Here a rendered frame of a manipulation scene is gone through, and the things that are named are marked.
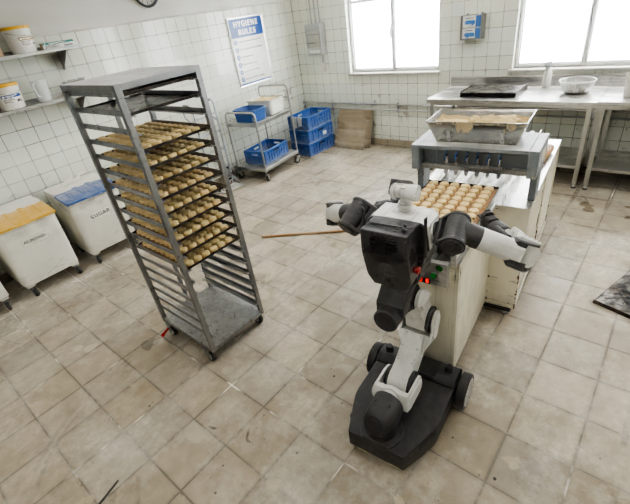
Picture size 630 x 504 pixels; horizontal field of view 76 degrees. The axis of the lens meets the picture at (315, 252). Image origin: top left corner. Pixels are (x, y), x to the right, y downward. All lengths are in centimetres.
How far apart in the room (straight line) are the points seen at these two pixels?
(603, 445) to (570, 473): 25
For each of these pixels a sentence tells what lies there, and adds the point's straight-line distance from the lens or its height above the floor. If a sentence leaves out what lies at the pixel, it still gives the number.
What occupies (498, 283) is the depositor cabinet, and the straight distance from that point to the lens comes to 295.
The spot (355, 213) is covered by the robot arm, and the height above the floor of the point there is 122.
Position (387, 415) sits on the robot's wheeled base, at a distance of 205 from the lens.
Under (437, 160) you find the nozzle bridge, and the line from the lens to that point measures 275.
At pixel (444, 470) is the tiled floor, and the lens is 232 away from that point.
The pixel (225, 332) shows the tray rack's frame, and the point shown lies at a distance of 294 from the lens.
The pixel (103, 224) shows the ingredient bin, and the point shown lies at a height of 38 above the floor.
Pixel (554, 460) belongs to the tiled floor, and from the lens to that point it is 246.
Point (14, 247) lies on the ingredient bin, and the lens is 447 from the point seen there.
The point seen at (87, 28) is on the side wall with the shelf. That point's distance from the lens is 531.
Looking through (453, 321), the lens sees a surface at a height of 46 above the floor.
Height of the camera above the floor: 201
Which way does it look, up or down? 31 degrees down
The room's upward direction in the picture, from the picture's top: 9 degrees counter-clockwise
